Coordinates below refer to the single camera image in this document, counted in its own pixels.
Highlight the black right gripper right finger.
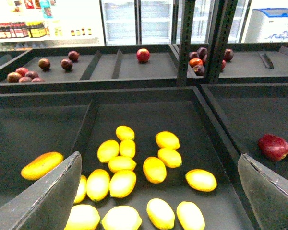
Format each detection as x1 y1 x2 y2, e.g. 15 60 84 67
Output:
238 154 288 230

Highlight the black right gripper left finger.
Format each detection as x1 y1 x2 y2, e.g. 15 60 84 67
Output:
0 151 82 230

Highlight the yellow orange mango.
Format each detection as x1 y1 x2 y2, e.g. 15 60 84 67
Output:
21 152 64 181

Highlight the black lemon tray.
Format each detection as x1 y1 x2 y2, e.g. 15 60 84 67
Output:
0 88 258 230

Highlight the red apple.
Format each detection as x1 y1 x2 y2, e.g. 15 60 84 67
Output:
258 134 288 161

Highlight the white chest freezer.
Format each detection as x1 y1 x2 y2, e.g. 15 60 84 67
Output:
244 8 288 43

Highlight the red pomegranate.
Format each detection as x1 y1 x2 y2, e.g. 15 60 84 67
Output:
136 48 150 63

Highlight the white shelf with bottles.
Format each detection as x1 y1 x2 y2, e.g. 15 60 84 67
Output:
0 0 105 50

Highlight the glass door display fridge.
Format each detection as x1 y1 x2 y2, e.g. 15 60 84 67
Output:
99 0 250 45

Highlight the green metal shelf post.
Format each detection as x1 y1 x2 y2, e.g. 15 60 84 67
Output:
176 0 195 87
204 0 238 83

